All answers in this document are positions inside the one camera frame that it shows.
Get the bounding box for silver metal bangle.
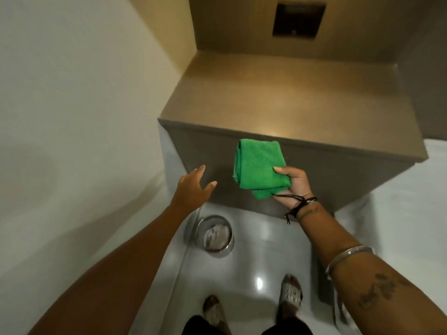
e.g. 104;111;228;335
325;245;376;280

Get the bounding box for black thread wristband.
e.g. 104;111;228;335
272;193;319;225

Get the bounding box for person's black trousers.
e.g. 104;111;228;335
182;315;314;335

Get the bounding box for person's right sandal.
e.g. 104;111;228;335
278;274;304;321

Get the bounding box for green microfibre cloth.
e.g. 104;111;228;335
233;139;292;201

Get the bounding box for person's left hand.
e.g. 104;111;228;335
170;165;218;213

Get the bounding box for round steel waste bin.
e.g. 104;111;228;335
194;215;235;258

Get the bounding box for person's right forearm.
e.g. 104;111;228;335
297;201;447;335

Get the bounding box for person's sandal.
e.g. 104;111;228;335
203;295;232;335
278;274;304;321

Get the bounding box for person's right hand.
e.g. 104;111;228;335
272;166;315;210

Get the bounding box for person's left sandal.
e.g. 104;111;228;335
203;295;232;335

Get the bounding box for brown stone ledge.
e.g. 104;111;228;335
158;50;429;220

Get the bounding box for dark square wall plate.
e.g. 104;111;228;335
272;1;327;40

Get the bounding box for person's left forearm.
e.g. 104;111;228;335
28;203;197;335

